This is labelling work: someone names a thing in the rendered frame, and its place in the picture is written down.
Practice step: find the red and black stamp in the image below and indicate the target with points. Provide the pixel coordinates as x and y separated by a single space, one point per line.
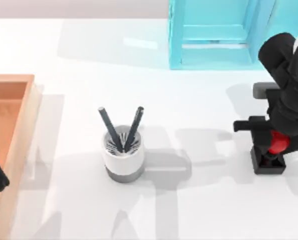
279 145

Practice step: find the grey rounded box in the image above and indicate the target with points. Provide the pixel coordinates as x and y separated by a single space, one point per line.
260 90

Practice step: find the light blue rack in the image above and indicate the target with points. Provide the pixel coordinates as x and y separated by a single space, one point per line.
209 32

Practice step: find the dark grey pen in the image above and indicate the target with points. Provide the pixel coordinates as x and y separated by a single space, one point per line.
135 122
108 125

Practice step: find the white and grey pen holder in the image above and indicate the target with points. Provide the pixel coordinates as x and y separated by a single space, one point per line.
123 162

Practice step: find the salmon shallow box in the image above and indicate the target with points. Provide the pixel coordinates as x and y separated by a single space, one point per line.
11 110

